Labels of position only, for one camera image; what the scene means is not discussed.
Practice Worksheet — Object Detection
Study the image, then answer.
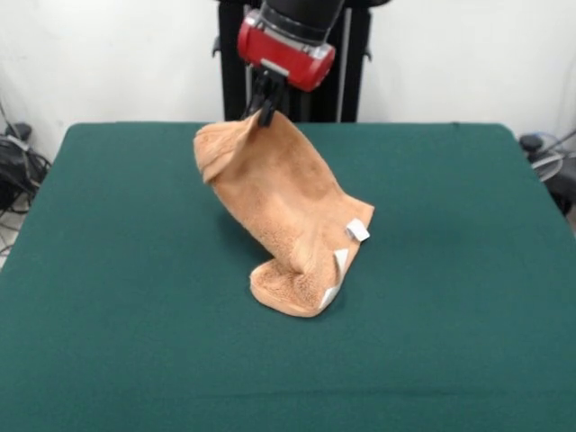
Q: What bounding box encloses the black equipment stand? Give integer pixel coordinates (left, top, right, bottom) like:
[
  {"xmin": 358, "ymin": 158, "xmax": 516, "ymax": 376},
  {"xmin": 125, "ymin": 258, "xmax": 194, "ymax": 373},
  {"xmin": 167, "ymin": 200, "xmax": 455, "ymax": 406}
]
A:
[{"xmin": 546, "ymin": 157, "xmax": 576, "ymax": 217}]

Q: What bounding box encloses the grey pedestal leg foot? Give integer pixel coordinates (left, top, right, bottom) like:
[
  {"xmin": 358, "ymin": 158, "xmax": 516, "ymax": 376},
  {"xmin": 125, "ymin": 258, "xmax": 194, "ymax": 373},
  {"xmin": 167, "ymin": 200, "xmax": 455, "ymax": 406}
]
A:
[
  {"xmin": 519, "ymin": 133, "xmax": 546, "ymax": 153},
  {"xmin": 4, "ymin": 123, "xmax": 33, "ymax": 141}
]

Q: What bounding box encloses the tan terry towel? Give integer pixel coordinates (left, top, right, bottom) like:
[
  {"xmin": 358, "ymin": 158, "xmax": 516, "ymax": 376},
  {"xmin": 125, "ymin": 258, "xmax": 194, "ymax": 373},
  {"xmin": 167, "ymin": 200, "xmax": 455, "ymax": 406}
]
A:
[{"xmin": 193, "ymin": 110, "xmax": 376, "ymax": 319}]

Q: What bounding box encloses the dark green table cloth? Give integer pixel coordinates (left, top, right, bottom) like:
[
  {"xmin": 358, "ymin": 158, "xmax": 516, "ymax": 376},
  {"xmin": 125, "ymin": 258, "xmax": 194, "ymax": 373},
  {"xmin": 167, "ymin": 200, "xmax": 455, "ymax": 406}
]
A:
[{"xmin": 0, "ymin": 121, "xmax": 576, "ymax": 432}]

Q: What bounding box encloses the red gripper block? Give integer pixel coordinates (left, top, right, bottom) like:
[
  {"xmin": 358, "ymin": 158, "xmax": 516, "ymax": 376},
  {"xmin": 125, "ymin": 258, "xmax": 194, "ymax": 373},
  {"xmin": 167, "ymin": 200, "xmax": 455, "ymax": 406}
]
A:
[{"xmin": 237, "ymin": 13, "xmax": 338, "ymax": 128}]

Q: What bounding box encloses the black cable tangle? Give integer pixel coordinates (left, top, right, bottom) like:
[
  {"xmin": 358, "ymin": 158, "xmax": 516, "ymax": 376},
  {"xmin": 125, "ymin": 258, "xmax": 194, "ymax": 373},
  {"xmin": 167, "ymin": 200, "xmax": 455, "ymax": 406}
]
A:
[{"xmin": 0, "ymin": 134, "xmax": 51, "ymax": 217}]

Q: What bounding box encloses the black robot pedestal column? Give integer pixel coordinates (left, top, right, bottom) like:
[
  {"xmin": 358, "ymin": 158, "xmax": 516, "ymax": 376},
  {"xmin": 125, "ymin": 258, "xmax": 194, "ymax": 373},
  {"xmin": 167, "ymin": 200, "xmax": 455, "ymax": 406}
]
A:
[{"xmin": 210, "ymin": 0, "xmax": 392, "ymax": 123}]

